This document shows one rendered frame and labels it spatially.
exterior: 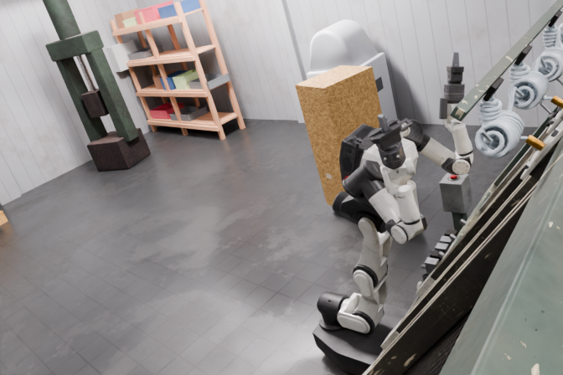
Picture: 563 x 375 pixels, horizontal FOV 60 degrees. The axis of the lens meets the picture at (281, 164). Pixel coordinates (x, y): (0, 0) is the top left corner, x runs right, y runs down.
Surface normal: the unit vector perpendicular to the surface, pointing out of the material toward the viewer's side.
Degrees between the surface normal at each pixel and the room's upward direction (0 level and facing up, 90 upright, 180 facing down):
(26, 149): 90
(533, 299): 37
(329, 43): 90
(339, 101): 90
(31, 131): 90
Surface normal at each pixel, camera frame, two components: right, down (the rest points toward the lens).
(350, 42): 0.62, -0.24
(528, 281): 0.25, -0.69
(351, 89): 0.51, 0.19
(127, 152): 0.87, -0.05
